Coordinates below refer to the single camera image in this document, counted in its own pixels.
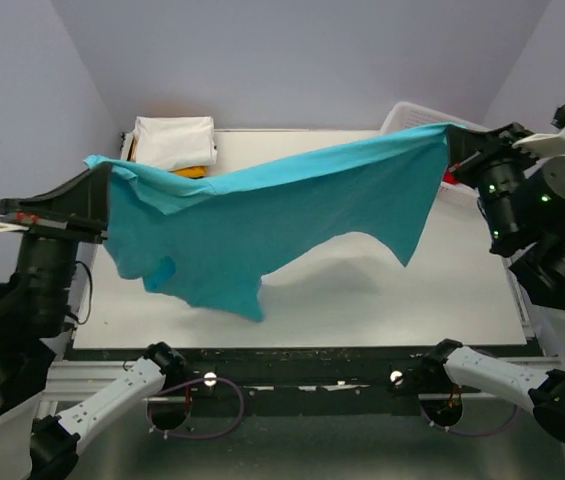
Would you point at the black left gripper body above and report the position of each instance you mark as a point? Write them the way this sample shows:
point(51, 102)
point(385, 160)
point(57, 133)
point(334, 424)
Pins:
point(55, 222)

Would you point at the folded white t shirt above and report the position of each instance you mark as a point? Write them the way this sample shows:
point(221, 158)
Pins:
point(175, 143)

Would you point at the cyan t shirt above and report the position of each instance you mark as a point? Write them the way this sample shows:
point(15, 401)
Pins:
point(209, 242)

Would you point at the folded yellow t shirt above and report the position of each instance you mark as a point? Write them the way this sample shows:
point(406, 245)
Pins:
point(193, 172)

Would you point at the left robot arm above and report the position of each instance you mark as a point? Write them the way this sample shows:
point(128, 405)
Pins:
point(34, 307)

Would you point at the white plastic basket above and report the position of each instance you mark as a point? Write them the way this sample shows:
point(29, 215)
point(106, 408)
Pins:
point(405, 115)

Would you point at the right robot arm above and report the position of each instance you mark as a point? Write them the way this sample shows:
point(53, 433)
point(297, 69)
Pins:
point(520, 180)

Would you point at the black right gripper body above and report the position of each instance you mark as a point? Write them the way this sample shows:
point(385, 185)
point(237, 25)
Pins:
point(497, 149)

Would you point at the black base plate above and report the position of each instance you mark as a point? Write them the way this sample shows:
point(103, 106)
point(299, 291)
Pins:
point(308, 382)

